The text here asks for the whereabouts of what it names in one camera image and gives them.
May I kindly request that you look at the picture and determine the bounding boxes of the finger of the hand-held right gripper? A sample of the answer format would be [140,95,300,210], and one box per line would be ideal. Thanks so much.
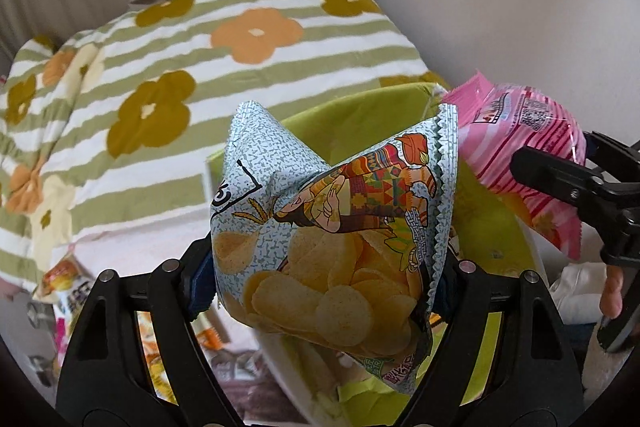
[582,131,640,180]
[509,145,608,214]

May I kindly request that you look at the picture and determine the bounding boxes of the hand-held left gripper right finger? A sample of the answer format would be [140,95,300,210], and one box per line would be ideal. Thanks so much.
[395,252,586,427]

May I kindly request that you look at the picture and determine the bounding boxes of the floral striped blanket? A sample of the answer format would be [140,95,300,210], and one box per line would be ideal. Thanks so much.
[0,0,451,288]

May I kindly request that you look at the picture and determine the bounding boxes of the orange snack packet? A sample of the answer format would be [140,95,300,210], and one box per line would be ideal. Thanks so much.
[34,254,96,304]

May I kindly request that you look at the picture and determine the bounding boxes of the yellow snack packet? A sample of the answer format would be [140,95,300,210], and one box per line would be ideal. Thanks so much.
[137,312,181,403]

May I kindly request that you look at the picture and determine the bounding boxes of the potato chip bag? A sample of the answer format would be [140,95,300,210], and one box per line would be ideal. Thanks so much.
[209,100,461,395]

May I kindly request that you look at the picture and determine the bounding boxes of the person's right hand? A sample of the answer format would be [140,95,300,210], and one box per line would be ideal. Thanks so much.
[600,264,626,319]

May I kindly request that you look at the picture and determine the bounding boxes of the green cardboard box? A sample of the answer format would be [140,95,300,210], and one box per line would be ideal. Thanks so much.
[205,82,551,427]

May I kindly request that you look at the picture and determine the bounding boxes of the black and white snack packet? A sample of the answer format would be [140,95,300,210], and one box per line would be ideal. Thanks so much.
[27,287,91,373]

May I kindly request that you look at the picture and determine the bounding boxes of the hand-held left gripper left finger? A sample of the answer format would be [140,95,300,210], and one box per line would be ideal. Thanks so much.
[55,234,237,427]

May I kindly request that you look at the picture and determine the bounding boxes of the pink striped snack packet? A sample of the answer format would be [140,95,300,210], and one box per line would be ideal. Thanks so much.
[442,70,588,260]

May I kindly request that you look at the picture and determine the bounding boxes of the white cloth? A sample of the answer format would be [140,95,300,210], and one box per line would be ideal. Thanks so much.
[549,261,610,324]

